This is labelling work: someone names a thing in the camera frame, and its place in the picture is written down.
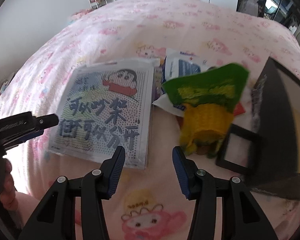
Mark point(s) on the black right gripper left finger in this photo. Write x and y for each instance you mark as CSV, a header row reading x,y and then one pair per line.
x,y
54,216

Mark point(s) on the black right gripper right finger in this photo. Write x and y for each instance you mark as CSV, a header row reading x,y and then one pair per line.
x,y
242,217

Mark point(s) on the green yellow corn package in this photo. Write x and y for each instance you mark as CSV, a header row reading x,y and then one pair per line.
x,y
209,100

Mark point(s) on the white blue wet wipes pack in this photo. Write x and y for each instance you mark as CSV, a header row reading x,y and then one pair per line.
x,y
178,64

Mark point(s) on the person's left hand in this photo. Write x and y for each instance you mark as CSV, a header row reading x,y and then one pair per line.
x,y
8,194

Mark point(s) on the red snack packet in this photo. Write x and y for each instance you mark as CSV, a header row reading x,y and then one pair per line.
x,y
239,109

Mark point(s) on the black cardboard storage box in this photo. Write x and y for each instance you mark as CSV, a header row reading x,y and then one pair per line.
x,y
274,157

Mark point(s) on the dark glass display cabinet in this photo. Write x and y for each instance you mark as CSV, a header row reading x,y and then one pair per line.
x,y
285,12

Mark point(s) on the small black picture frame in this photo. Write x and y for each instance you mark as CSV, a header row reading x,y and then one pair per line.
x,y
233,153

